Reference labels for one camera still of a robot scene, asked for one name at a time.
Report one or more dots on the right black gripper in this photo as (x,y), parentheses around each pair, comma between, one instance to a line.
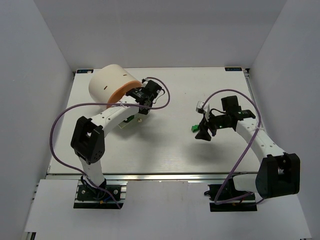
(208,124)

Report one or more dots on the green curved lego brick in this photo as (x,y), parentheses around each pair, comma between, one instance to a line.
(195,128)

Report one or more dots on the orange top drawer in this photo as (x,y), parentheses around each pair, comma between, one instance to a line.
(117,90)

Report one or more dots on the cream round drawer cabinet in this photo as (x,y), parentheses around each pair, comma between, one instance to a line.
(111,83)

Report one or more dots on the green rectangular lego brick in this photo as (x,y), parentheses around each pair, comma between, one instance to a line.
(129,119)

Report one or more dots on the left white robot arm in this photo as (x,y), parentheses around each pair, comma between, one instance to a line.
(88,139)

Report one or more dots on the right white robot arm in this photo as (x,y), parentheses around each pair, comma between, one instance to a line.
(279,171)

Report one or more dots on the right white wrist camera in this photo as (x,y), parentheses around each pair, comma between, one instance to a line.
(204,109)

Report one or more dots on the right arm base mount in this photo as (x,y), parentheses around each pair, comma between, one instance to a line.
(243,204)

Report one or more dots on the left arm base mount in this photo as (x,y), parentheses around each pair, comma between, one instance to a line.
(89,197)

